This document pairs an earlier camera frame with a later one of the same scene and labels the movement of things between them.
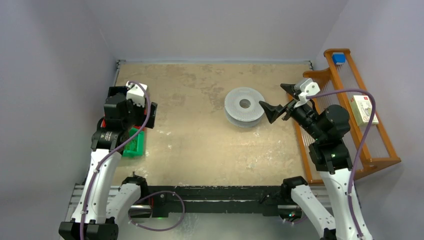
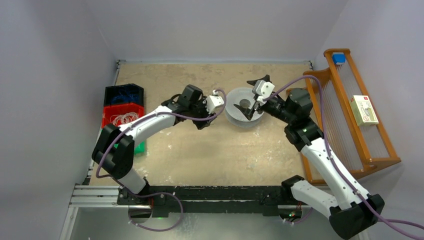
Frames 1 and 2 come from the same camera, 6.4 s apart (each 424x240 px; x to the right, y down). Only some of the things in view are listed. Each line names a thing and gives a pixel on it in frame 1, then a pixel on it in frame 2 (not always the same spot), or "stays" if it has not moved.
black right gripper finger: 289,88 -> 266,78
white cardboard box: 362,109 stays
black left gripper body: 139,117 -> 200,110
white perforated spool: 242,108 stays
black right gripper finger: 272,112 -> 248,112
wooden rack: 342,83 stays
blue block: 338,58 stays
